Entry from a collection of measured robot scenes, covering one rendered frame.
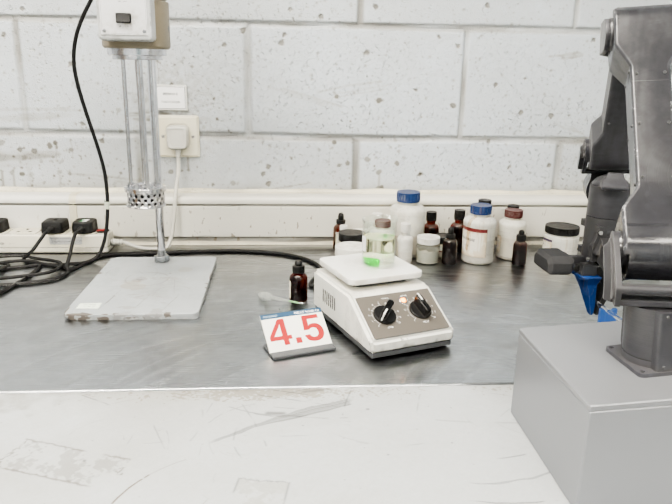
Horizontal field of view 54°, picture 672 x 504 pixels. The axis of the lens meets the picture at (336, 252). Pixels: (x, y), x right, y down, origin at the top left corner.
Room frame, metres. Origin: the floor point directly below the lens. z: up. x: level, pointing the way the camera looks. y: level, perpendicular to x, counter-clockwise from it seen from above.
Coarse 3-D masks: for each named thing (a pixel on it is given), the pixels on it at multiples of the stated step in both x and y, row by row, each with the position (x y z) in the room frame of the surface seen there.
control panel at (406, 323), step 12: (360, 300) 0.85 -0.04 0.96; (372, 300) 0.86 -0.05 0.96; (384, 300) 0.86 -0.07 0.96; (396, 300) 0.87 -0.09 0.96; (408, 300) 0.87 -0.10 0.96; (432, 300) 0.89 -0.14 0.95; (372, 312) 0.84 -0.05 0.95; (396, 312) 0.85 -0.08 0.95; (408, 312) 0.85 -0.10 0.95; (432, 312) 0.86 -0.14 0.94; (372, 324) 0.82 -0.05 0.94; (384, 324) 0.83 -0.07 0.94; (396, 324) 0.83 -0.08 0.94; (408, 324) 0.84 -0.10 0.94; (420, 324) 0.84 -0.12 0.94; (432, 324) 0.84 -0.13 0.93; (444, 324) 0.85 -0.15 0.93; (384, 336) 0.81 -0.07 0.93; (396, 336) 0.81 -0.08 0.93
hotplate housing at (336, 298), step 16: (320, 272) 0.96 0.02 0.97; (320, 288) 0.95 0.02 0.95; (336, 288) 0.90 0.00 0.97; (352, 288) 0.89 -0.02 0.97; (368, 288) 0.89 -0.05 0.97; (384, 288) 0.89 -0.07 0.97; (400, 288) 0.90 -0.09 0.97; (416, 288) 0.90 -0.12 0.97; (320, 304) 0.95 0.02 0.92; (336, 304) 0.89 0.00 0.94; (352, 304) 0.85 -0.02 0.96; (336, 320) 0.89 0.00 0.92; (352, 320) 0.85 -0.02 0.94; (352, 336) 0.84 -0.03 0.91; (368, 336) 0.81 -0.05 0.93; (400, 336) 0.82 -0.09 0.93; (416, 336) 0.83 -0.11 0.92; (432, 336) 0.83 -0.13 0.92; (448, 336) 0.84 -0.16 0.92; (368, 352) 0.81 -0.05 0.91; (384, 352) 0.81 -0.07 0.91; (400, 352) 0.82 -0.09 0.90
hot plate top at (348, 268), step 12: (324, 264) 0.95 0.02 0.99; (336, 264) 0.94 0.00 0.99; (348, 264) 0.94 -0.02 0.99; (360, 264) 0.94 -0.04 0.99; (396, 264) 0.95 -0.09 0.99; (408, 264) 0.95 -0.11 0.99; (348, 276) 0.88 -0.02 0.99; (360, 276) 0.89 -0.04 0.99; (372, 276) 0.89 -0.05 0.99; (384, 276) 0.89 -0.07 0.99; (396, 276) 0.90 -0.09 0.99; (408, 276) 0.90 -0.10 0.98; (420, 276) 0.92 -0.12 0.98
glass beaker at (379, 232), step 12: (372, 216) 0.97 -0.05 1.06; (384, 216) 0.97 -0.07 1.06; (396, 216) 0.96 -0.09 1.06; (372, 228) 0.92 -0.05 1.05; (384, 228) 0.92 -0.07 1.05; (396, 228) 0.94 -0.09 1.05; (372, 240) 0.92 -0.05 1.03; (384, 240) 0.92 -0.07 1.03; (372, 252) 0.92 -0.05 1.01; (384, 252) 0.92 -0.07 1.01; (372, 264) 0.92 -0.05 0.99; (384, 264) 0.92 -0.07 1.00
